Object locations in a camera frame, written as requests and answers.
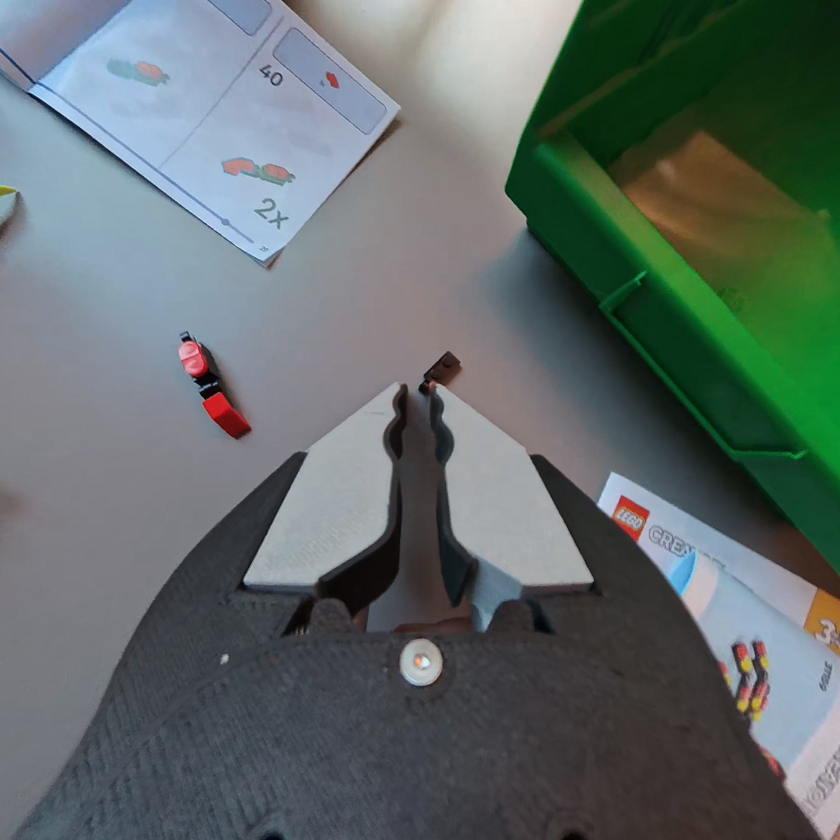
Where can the red black lego leg assembly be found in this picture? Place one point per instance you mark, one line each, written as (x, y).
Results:
(6, 200)

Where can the open lego instruction booklet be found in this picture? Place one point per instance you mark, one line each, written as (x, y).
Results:
(197, 98)

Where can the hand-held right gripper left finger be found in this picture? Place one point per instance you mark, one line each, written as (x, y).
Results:
(334, 512)

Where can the small black lego piece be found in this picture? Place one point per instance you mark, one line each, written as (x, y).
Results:
(445, 367)

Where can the closed lego instruction booklet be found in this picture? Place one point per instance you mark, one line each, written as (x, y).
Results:
(754, 590)

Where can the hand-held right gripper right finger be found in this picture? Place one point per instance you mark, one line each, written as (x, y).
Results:
(512, 518)

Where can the short red black lego assembly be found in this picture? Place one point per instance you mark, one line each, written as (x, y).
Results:
(223, 413)

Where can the green plastic bin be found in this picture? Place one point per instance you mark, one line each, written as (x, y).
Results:
(689, 328)

